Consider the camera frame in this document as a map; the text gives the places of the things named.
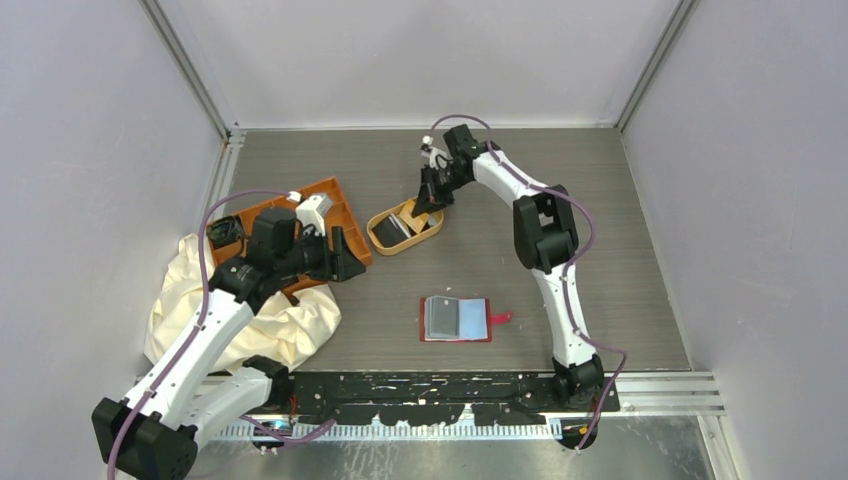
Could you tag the tan oval tray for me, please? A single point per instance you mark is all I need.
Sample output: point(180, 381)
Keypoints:
point(435, 224)

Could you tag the dark bundle in organizer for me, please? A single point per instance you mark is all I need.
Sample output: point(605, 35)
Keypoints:
point(225, 231)

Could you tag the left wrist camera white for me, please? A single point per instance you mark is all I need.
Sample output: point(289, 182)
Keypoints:
point(311, 210)

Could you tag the red leather card holder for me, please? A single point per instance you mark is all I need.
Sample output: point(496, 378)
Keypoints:
point(476, 321)

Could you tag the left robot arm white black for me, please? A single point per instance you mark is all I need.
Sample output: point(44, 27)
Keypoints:
point(158, 428)

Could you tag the black card in tray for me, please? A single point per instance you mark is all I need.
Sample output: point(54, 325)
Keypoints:
point(391, 231)

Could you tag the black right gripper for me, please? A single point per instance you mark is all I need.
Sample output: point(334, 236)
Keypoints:
point(425, 203)

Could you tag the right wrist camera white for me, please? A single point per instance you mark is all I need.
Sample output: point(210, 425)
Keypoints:
point(436, 157)

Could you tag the gold credit card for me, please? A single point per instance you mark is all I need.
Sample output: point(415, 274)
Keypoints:
point(416, 223)

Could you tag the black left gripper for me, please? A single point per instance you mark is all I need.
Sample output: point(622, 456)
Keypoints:
point(341, 263)

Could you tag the cream cloth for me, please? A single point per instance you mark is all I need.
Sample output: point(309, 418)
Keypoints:
point(286, 330)

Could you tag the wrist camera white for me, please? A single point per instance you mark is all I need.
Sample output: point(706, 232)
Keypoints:
point(311, 210)
point(436, 157)

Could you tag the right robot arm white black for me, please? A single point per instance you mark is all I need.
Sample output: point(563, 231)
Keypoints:
point(545, 239)

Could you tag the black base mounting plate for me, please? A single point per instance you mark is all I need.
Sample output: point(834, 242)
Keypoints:
point(424, 398)

